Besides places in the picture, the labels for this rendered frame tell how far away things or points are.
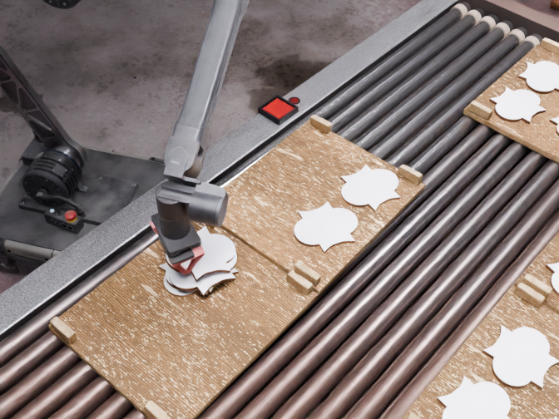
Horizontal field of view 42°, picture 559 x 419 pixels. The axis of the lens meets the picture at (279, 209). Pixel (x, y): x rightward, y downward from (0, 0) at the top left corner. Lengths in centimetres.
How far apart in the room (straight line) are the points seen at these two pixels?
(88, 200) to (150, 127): 74
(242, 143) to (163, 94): 166
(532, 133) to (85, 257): 113
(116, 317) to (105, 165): 136
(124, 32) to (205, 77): 252
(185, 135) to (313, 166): 49
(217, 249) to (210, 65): 38
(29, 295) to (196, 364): 39
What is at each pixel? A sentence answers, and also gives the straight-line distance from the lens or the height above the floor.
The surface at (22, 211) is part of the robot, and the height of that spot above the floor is 24.
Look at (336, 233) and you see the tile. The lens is 159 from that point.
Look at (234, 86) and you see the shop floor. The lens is 347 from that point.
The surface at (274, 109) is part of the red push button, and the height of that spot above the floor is 93.
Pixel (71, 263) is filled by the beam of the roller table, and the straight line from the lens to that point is 161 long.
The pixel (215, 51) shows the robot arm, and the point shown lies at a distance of 139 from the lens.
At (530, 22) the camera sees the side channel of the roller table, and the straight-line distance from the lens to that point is 236.
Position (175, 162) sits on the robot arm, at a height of 124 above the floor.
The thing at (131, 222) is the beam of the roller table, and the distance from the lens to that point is 166.
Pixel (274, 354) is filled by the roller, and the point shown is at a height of 92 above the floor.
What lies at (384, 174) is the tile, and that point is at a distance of 173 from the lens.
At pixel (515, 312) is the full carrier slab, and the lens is 155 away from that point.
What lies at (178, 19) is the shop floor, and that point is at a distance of 394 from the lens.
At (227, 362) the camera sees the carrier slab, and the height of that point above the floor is 94.
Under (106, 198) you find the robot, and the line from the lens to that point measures 263.
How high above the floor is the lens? 215
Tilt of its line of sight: 48 degrees down
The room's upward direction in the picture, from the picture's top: 2 degrees clockwise
